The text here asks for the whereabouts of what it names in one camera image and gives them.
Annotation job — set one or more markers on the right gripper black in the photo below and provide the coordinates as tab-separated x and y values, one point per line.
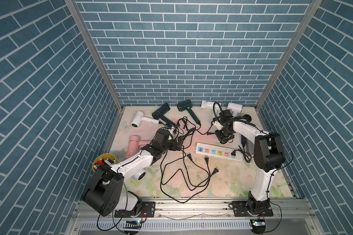
219	137

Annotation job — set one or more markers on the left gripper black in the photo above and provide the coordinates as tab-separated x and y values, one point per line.
173	147

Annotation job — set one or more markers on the dark teal round hair dryer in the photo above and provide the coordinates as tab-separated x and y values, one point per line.
247	118

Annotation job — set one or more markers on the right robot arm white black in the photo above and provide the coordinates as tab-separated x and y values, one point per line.
268	157

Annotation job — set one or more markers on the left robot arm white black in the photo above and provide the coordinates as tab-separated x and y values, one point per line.
105	191

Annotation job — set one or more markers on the white multicolour power strip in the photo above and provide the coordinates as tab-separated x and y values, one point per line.
217	152

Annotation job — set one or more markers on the white boxy hair dryer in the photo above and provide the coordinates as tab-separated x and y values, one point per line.
210	105

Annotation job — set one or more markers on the dark green slim hair dryer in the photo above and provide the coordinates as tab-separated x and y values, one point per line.
160	112

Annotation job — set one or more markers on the dark green boxy hair dryer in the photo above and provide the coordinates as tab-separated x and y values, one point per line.
186	105

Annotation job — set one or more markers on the pink hair dryer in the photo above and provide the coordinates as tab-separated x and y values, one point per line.
134	145

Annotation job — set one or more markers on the white round hair dryer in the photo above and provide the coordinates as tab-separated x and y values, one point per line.
140	117

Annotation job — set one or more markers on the yellow cup with small items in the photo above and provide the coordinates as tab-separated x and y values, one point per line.
104	159

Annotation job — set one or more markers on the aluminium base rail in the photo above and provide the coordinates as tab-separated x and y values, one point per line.
286	215

